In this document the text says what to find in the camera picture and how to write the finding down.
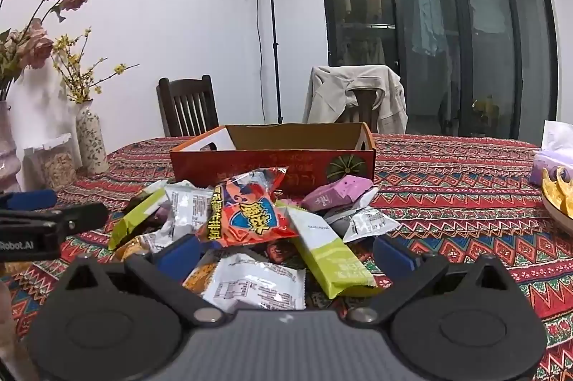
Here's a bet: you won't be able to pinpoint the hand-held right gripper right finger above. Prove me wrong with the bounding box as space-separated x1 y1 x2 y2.
347 235 511 329

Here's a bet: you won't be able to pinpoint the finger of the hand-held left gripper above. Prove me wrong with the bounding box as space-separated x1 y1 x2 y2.
0 190 58 211
0 203 109 235

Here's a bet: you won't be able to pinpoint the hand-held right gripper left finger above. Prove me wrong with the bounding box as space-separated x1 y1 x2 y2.
54 234 225 327

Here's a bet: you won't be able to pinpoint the silver oat crisp packet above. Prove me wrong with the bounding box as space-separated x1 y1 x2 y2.
165 182 216 240
199 253 307 312
183 262 218 296
324 206 401 243

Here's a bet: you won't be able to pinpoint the green snack bar packet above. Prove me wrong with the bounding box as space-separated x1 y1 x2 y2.
275 202 377 300
109 187 167 251

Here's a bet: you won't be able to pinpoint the red orange snack bag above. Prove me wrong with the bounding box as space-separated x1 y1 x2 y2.
197 167 298 248

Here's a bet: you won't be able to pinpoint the pink snack packet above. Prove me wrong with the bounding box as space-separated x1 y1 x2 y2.
301 177 373 214

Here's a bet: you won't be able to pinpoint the orange cardboard box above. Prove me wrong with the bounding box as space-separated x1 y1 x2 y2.
169 122 376 197

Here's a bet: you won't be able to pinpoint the pink ceramic vase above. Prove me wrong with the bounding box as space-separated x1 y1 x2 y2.
0 100 23 194

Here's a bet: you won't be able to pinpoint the floral ceramic vase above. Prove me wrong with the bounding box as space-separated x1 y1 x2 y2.
75 99 109 176

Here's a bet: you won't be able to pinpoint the brown snack packet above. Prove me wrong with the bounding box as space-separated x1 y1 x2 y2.
257 240 309 270

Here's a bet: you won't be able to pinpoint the yellow flower branches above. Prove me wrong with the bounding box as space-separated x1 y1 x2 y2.
51 27 140 104

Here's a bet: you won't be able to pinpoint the dark wooden chair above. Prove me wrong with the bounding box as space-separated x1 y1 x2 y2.
157 75 220 137

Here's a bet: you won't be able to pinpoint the wooden chair under jacket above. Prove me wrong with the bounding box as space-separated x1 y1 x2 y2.
346 87 381 123

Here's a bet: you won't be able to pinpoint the pink artificial flowers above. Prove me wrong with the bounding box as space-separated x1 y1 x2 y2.
0 0 89 101

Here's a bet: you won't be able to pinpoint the beige jacket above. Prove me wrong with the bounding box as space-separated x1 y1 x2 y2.
304 65 408 135

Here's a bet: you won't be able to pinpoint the plate of yellow chips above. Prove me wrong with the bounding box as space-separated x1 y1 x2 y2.
539 168 573 236

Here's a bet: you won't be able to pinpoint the purple tissue pack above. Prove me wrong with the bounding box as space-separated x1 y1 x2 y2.
528 120 573 187

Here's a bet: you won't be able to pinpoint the black framed glass door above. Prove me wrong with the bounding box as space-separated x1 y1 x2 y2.
316 0 560 140

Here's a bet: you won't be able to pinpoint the light blue hanging shirt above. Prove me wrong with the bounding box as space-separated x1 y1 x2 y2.
412 0 448 57

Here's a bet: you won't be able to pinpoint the studio light on stand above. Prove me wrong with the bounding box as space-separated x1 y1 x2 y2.
247 0 285 125

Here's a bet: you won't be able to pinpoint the black light cable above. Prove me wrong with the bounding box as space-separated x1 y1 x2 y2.
255 0 266 126

